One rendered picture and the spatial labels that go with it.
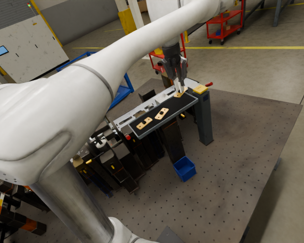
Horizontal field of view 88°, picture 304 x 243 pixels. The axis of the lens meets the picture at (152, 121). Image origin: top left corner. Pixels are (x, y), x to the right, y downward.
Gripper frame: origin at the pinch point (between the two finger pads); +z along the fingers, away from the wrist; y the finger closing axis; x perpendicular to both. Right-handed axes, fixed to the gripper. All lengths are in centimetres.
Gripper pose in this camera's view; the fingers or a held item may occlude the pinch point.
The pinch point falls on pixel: (179, 85)
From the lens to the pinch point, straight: 81.9
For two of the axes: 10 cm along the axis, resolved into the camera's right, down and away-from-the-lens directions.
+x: -5.8, 6.7, -4.7
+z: 3.0, 7.1, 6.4
